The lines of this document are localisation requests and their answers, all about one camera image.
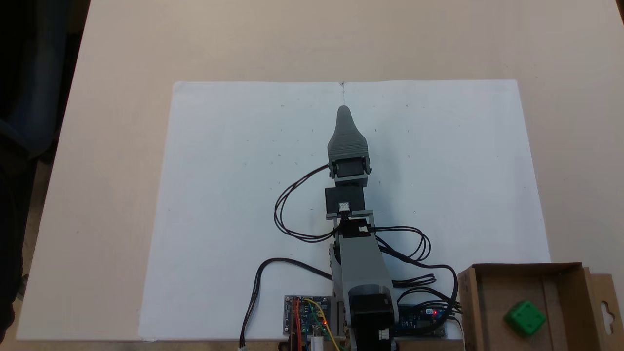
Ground brown cardboard box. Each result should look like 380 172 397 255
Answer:
457 262 620 351

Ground blue circuit board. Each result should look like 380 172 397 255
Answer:
392 305 447 338

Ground red jumper wire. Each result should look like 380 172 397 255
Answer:
292 298 302 351

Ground green circuit board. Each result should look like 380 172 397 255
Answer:
284 295 333 337

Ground yellow jumper wire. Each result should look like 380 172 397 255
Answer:
303 298 342 351

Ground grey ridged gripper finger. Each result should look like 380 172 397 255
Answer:
328 105 369 158

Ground green dice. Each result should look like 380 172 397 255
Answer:
504 300 547 338

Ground thin power cable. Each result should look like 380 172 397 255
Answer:
443 311 467 351

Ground white paper sheet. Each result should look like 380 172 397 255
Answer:
138 80 348 342
341 79 551 342

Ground black servo wire loop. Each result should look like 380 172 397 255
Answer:
390 262 462 320
370 225 432 265
274 163 343 243

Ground black table cable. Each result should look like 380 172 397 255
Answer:
239 258 334 350

